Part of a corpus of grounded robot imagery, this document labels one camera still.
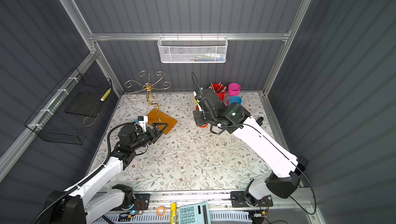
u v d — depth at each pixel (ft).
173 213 2.27
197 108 1.87
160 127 2.41
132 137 2.10
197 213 2.27
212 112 1.48
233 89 3.32
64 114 2.34
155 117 3.40
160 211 2.35
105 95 2.69
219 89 3.45
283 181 1.32
